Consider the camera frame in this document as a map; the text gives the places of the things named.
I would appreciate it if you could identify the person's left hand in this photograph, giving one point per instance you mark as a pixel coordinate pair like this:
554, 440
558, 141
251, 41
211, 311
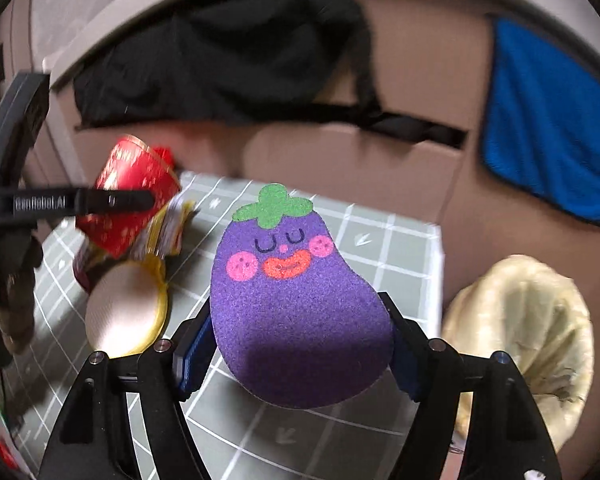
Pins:
10, 300

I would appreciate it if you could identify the gold and maroon snack packet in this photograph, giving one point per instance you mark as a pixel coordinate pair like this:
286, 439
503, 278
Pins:
167, 230

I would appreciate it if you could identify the blue towel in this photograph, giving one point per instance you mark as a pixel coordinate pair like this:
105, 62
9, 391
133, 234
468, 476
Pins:
555, 125

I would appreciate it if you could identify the round yellow-rimmed sponge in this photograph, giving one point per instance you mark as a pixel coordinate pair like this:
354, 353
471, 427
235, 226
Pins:
125, 305

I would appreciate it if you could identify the green grid table mat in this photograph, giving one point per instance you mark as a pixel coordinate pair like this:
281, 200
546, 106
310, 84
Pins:
370, 260

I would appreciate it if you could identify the black cloth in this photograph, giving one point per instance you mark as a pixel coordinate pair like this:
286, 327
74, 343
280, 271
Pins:
230, 60

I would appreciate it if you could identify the red paper cup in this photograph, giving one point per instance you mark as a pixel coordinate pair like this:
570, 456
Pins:
125, 170

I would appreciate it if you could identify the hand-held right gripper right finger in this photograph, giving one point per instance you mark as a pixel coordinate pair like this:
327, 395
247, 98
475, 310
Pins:
405, 360

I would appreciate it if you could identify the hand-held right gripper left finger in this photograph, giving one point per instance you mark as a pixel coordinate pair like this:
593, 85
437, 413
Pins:
192, 365

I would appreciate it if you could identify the grey kitchen countertop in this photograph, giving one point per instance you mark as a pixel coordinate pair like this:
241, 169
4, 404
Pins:
105, 25

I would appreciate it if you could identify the yellow plastic bin liner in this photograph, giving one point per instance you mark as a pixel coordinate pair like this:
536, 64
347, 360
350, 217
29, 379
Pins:
510, 320

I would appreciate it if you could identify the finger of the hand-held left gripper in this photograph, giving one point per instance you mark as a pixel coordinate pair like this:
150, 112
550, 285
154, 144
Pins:
120, 200
22, 120

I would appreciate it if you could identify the red foil packet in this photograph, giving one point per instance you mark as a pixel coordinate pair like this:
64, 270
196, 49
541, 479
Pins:
165, 155

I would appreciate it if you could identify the purple eggplant sponge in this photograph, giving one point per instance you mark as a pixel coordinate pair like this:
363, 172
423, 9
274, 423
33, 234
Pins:
300, 300

